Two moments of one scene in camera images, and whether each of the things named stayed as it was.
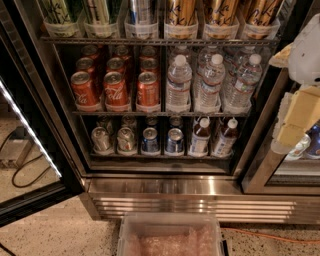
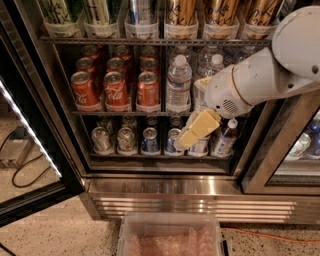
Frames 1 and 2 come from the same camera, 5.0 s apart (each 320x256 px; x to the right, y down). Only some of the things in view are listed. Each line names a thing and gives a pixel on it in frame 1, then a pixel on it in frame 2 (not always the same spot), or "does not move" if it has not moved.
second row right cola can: (149, 64) does not move
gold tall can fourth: (181, 19) does not move
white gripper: (306, 60) -> (222, 93)
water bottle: (179, 79) does not move
